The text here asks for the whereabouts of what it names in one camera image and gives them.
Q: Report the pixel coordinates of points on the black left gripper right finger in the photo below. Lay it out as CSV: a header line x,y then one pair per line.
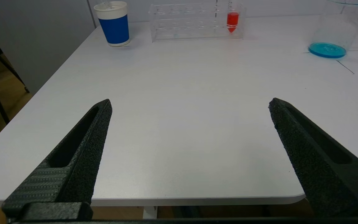
x,y
318,161

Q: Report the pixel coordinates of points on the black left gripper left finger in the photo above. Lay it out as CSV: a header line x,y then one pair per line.
x,y
79,168

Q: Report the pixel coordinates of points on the clear glass beaker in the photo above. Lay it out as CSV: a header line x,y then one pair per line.
x,y
328,46

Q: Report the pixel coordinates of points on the unlabelled test tube red pigment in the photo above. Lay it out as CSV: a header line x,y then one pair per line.
x,y
232,21

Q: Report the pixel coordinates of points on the clear acrylic test tube rack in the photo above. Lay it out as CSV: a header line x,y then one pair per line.
x,y
191,24

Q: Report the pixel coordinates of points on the white table leg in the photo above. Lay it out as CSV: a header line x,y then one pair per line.
x,y
150,212

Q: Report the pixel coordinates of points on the blue and white paper cup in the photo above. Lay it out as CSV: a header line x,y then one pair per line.
x,y
114,30

